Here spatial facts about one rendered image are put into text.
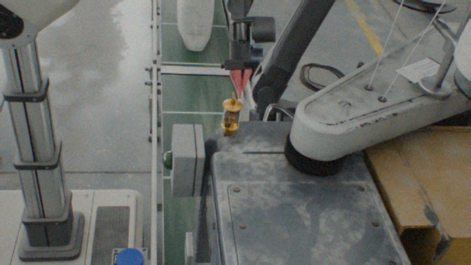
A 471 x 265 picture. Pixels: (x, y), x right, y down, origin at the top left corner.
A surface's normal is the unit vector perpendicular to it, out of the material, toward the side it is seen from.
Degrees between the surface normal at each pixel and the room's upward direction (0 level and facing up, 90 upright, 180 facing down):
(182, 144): 0
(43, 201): 90
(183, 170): 90
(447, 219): 0
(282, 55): 65
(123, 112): 0
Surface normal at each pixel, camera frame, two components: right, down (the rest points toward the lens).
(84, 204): 0.12, -0.77
